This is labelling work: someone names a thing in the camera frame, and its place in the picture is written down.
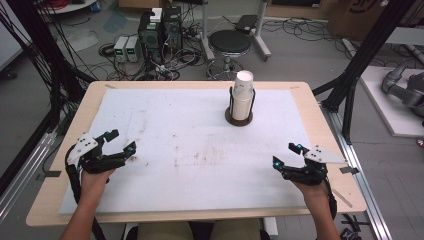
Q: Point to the stack of white paper cups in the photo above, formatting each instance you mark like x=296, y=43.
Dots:
x=242, y=96

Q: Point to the aluminium rail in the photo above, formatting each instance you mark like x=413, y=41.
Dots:
x=363, y=186
x=23, y=173

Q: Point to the person's right hand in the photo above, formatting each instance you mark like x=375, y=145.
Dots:
x=311, y=195

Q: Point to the black computer tower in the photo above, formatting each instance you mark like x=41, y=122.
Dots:
x=172, y=28
x=150, y=40

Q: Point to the white table mat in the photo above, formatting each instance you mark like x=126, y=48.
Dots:
x=200, y=160

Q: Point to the white box on computer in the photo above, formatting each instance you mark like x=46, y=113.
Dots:
x=156, y=15

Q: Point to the grey power supply unit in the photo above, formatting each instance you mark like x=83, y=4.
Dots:
x=133, y=49
x=120, y=48

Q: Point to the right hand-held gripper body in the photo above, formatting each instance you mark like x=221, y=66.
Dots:
x=311, y=166

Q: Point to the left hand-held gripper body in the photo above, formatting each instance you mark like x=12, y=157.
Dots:
x=87, y=156

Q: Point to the brown cardboard box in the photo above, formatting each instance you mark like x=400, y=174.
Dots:
x=360, y=16

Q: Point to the person's left hand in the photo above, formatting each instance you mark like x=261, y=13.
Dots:
x=95, y=185

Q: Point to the black flat floor device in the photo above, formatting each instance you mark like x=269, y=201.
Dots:
x=246, y=22

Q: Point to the black round stool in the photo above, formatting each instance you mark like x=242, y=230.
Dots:
x=230, y=41

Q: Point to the white floor platform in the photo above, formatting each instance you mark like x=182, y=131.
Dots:
x=390, y=113

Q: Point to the thin wooden stick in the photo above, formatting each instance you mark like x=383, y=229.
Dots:
x=342, y=198

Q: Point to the black metal frame stand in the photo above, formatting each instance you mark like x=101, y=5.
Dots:
x=363, y=56
x=40, y=50

